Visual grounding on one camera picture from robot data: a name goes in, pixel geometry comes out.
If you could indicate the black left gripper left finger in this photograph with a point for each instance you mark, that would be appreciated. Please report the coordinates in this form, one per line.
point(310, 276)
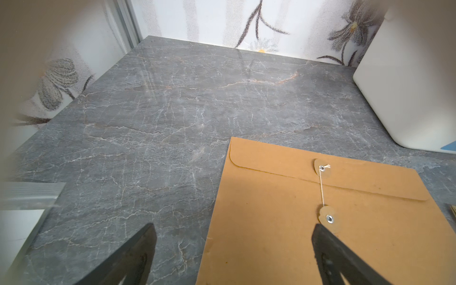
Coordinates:
point(128, 265)

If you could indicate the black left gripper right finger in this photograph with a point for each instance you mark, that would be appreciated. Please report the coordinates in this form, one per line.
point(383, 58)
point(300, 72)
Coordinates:
point(337, 263)

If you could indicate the blue lidded storage box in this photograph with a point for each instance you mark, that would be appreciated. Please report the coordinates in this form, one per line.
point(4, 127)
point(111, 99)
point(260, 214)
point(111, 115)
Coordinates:
point(404, 86)

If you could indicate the kraft file bag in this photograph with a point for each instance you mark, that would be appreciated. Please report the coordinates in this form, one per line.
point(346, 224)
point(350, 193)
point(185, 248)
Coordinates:
point(271, 197)

